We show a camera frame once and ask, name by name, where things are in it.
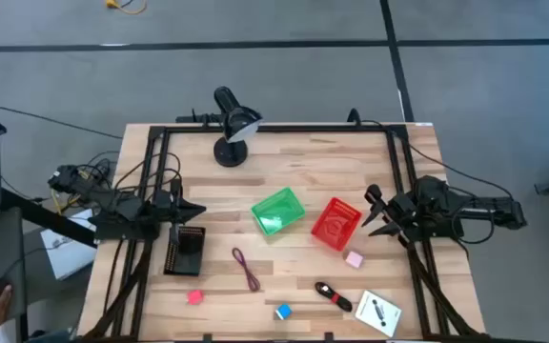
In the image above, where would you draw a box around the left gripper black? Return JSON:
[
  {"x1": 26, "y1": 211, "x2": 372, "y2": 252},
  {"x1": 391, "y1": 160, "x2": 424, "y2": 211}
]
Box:
[{"x1": 152, "y1": 178, "x2": 208, "y2": 247}]

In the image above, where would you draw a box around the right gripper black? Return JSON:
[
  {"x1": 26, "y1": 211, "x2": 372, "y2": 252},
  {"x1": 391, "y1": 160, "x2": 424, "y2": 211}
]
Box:
[{"x1": 361, "y1": 183, "x2": 422, "y2": 240}]

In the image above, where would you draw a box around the red plastic basket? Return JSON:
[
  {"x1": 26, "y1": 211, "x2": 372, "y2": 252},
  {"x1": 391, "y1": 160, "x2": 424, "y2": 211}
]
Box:
[{"x1": 310, "y1": 196, "x2": 363, "y2": 252}]

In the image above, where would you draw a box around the light pink power adapter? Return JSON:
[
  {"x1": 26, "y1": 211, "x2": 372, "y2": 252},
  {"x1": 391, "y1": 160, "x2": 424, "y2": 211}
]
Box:
[{"x1": 344, "y1": 250, "x2": 365, "y2": 270}]

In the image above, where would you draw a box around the purple looped cable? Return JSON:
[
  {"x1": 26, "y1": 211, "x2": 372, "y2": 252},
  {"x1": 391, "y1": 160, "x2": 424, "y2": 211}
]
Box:
[{"x1": 231, "y1": 246, "x2": 262, "y2": 293}]

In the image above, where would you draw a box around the green plastic basket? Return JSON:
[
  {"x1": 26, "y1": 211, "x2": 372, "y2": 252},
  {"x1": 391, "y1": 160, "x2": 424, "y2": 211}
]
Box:
[{"x1": 250, "y1": 186, "x2": 307, "y2": 237}]

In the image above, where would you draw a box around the black cable with red band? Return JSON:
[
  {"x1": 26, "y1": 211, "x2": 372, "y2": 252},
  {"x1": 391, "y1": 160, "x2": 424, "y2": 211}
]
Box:
[{"x1": 314, "y1": 280, "x2": 354, "y2": 313}]

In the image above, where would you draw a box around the white printed card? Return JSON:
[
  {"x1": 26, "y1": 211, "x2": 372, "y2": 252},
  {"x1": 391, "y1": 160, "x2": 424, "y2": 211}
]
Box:
[{"x1": 354, "y1": 289, "x2": 403, "y2": 339}]

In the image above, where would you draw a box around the black plastic basket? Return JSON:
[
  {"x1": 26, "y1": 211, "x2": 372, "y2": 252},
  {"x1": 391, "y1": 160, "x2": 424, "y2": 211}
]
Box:
[{"x1": 162, "y1": 225, "x2": 207, "y2": 277}]

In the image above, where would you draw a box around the black desk lamp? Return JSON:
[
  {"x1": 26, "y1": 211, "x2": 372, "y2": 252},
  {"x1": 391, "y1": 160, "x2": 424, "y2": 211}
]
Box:
[{"x1": 213, "y1": 85, "x2": 264, "y2": 169}]

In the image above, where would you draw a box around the white box under table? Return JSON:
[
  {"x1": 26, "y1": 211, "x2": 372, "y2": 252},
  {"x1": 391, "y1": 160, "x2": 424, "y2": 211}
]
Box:
[{"x1": 39, "y1": 208, "x2": 98, "y2": 282}]

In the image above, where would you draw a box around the black diagonal desk bar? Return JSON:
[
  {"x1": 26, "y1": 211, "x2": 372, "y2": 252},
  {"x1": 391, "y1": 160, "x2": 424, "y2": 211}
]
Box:
[{"x1": 0, "y1": 187, "x2": 98, "y2": 248}]

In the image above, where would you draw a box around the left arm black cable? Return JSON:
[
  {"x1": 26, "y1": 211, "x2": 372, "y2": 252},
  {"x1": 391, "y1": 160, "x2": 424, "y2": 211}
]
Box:
[{"x1": 83, "y1": 151, "x2": 183, "y2": 192}]

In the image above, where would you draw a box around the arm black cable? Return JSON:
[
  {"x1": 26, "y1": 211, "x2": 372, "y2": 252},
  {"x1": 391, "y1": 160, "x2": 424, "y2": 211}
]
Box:
[
  {"x1": 400, "y1": 135, "x2": 515, "y2": 200},
  {"x1": 83, "y1": 151, "x2": 183, "y2": 192}
]

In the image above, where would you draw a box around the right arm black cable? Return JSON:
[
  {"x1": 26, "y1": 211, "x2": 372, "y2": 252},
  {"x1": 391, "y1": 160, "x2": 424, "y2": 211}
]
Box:
[{"x1": 400, "y1": 135, "x2": 515, "y2": 200}]

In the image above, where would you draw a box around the black metal table frame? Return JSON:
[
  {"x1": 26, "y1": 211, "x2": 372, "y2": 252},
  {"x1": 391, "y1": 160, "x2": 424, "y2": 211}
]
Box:
[{"x1": 81, "y1": 123, "x2": 486, "y2": 343}]

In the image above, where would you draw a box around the black floor cable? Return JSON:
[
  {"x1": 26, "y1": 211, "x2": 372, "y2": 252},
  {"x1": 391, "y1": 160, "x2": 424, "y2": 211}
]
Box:
[{"x1": 0, "y1": 105, "x2": 124, "y2": 141}]

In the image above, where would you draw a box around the yellow cable on floor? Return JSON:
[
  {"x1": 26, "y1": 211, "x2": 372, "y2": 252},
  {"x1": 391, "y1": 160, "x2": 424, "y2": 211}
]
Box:
[{"x1": 105, "y1": 0, "x2": 149, "y2": 16}]

